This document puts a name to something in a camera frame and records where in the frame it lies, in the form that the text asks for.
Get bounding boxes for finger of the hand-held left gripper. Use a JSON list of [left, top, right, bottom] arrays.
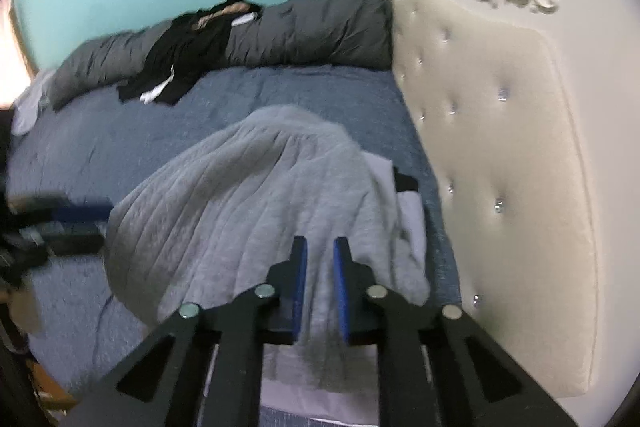
[[45, 227, 107, 258], [50, 204, 114, 224]]

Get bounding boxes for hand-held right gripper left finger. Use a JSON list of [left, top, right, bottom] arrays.
[[60, 237, 308, 427]]

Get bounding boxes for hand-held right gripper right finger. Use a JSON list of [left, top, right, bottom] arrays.
[[334, 237, 576, 427]]

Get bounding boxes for grey fleece pants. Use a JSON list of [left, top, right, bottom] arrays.
[[105, 104, 432, 394]]

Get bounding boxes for pile of black clothes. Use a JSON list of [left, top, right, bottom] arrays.
[[117, 0, 264, 108]]

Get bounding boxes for blue patterned bed cover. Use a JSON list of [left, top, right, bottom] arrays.
[[7, 66, 463, 427]]

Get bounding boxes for folded light grey garment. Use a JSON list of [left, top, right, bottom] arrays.
[[260, 151, 433, 414]]

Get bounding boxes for light grey bed sheet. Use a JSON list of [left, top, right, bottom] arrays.
[[10, 71, 57, 136]]

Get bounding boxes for white cloth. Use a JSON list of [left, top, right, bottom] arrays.
[[139, 66, 177, 104]]

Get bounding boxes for pale window curtain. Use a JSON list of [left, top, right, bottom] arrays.
[[0, 0, 37, 108]]

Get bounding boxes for cream tufted headboard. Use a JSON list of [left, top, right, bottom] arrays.
[[377, 0, 640, 400]]

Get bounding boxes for dark grey rolled duvet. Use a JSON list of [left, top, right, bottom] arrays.
[[47, 0, 394, 110]]

